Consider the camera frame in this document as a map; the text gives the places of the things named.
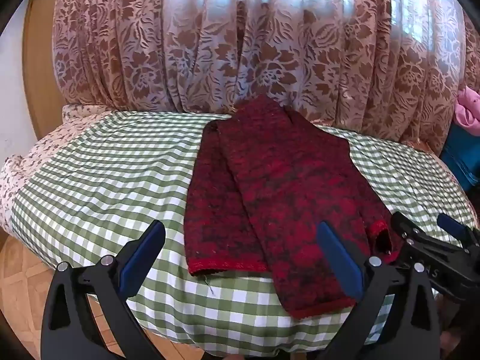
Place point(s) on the green checked blanket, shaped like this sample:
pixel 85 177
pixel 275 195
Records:
pixel 112 176

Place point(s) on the white floral bed sheet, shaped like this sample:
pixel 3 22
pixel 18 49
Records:
pixel 22 172

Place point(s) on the teal cloth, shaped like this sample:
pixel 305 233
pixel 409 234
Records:
pixel 465 157

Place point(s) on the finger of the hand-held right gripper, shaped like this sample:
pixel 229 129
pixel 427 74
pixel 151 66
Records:
pixel 452 227
pixel 407 228

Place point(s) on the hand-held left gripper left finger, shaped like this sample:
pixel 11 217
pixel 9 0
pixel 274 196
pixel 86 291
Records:
pixel 144 255

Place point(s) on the red knit sweater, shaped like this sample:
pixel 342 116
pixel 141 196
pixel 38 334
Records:
pixel 281 195

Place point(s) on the brown floral curtain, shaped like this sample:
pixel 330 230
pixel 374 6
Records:
pixel 262 45

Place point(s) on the pink cloth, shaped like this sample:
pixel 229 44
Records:
pixel 468 108

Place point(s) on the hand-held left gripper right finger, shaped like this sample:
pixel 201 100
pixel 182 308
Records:
pixel 339 258

